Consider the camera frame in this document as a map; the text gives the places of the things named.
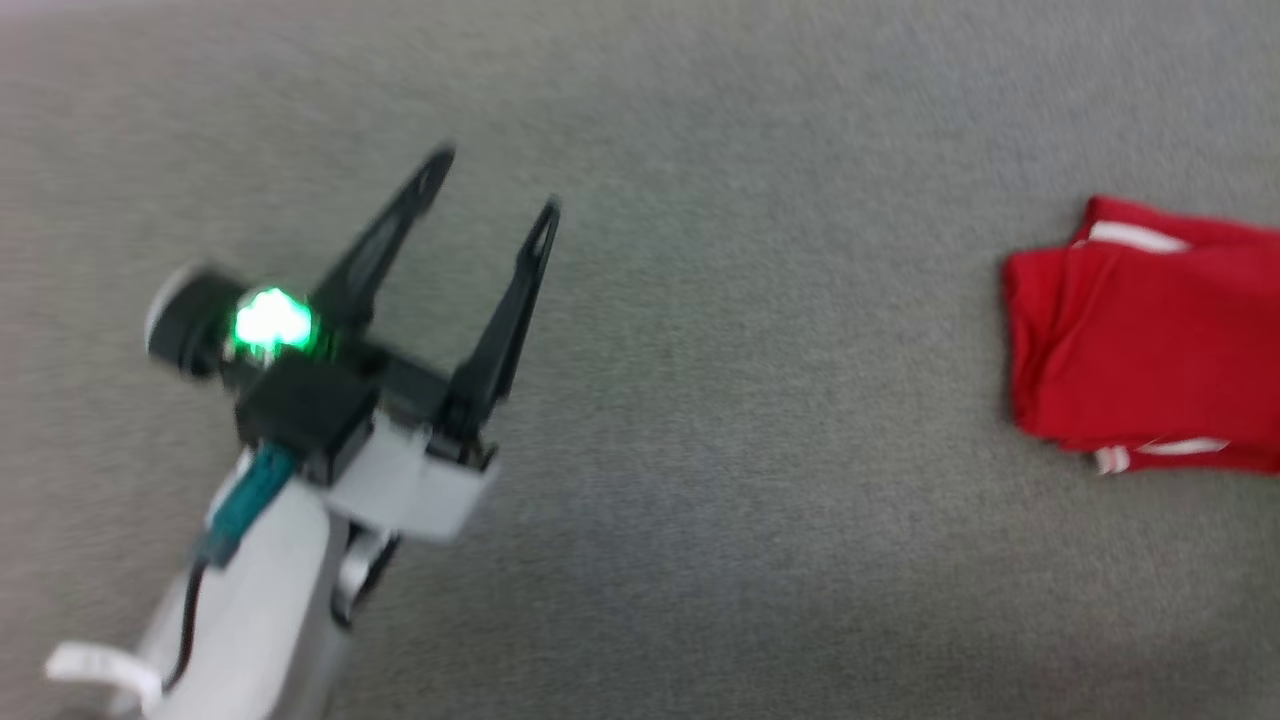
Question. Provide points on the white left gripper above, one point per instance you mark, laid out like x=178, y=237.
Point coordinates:
x=420, y=480

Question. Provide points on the red garment with white stripes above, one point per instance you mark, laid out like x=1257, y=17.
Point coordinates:
x=1150, y=340

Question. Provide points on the grey fabric sofa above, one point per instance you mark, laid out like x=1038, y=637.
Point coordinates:
x=750, y=450

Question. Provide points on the white paper label tag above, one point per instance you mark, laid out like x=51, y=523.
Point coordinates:
x=100, y=670

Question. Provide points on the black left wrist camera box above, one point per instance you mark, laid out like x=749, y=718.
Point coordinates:
x=305, y=420

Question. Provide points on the teal left camera connector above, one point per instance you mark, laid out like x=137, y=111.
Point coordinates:
x=245, y=505

